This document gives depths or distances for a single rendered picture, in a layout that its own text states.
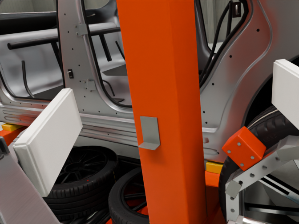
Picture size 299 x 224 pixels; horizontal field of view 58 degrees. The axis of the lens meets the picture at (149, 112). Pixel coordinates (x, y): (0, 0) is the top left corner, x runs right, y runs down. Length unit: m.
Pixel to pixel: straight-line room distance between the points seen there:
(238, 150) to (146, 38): 0.40
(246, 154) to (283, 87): 0.63
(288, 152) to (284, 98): 0.59
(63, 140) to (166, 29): 0.58
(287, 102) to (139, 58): 0.62
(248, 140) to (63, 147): 0.68
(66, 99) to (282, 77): 0.13
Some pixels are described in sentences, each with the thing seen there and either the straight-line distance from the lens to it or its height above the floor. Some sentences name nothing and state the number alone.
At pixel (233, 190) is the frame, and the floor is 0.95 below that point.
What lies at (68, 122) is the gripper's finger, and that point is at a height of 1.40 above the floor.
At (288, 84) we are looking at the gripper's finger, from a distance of 0.17.
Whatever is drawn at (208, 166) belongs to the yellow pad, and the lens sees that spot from 1.44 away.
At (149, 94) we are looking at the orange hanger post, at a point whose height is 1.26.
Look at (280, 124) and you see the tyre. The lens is 0.83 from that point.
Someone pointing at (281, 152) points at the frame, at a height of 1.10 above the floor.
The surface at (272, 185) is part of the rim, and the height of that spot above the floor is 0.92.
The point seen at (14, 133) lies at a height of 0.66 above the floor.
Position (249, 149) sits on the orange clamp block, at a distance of 0.79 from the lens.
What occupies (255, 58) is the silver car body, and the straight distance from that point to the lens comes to 1.21.
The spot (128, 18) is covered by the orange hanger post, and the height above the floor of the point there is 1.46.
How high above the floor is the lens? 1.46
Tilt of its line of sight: 19 degrees down
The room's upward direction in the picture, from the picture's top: 7 degrees counter-clockwise
